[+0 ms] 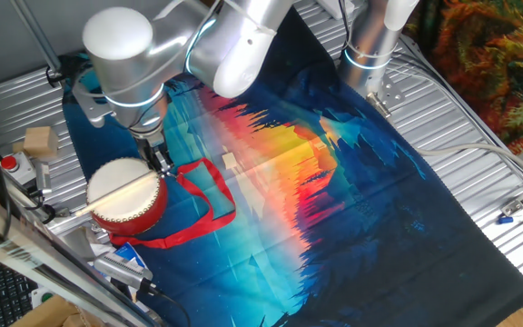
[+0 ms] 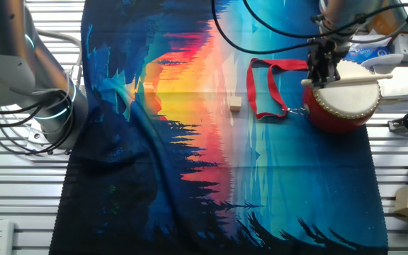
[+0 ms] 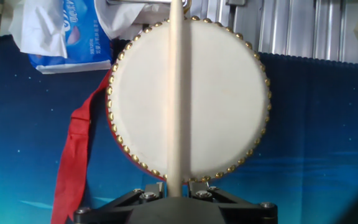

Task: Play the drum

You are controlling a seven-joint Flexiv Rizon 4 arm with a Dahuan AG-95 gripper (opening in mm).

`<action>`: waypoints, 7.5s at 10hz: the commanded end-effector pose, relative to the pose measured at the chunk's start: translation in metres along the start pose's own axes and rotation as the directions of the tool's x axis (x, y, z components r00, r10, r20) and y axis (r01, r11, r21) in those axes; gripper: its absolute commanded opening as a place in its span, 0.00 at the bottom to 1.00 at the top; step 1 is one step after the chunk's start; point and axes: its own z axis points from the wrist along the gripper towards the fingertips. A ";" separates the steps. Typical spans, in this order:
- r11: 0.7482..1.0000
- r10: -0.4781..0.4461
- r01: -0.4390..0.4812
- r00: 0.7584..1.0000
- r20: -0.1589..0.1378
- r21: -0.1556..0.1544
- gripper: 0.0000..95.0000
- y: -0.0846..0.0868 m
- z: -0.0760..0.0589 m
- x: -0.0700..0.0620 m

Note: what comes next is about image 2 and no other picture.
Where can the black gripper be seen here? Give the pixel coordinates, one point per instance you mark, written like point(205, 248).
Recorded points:
point(328, 46)

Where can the wooden drumstick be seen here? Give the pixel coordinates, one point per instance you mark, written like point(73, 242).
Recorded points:
point(360, 78)

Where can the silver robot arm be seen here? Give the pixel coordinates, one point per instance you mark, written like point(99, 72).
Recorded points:
point(5, 53)

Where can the red drum with white skin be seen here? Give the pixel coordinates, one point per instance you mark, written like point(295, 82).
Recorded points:
point(349, 99)

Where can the blue tissue packet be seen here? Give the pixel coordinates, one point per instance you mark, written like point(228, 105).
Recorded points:
point(367, 55)

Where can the grey metal plate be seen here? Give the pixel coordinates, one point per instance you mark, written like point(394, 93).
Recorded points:
point(399, 86)

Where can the cardboard box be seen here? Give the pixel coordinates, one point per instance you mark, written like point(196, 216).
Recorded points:
point(388, 23)

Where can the small wooden cube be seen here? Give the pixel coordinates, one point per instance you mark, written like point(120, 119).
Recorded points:
point(235, 103)

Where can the colourful sunset landscape cloth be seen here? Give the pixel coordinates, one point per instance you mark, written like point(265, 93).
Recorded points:
point(154, 159)

